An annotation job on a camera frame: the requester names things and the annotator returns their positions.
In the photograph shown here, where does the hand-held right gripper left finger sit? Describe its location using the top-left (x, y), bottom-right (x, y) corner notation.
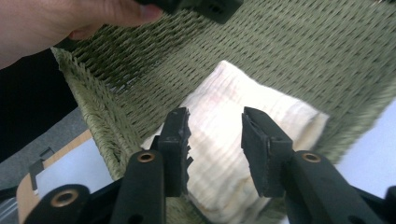
top-left (109, 106), bottom-right (194, 224)

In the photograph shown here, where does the light blue table mat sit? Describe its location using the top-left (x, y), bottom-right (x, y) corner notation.
top-left (35, 99), bottom-right (396, 224)

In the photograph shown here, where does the cream printed cloth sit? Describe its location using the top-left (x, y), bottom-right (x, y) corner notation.
top-left (141, 60), bottom-right (331, 224)

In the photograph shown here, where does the black table corner clamp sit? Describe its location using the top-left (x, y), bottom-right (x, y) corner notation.
top-left (28, 147), bottom-right (56, 191)

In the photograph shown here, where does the green woven basket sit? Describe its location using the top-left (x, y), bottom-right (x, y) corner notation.
top-left (50, 0), bottom-right (396, 224)

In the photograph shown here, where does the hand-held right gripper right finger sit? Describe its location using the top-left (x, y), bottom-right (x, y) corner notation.
top-left (241, 106), bottom-right (385, 224)

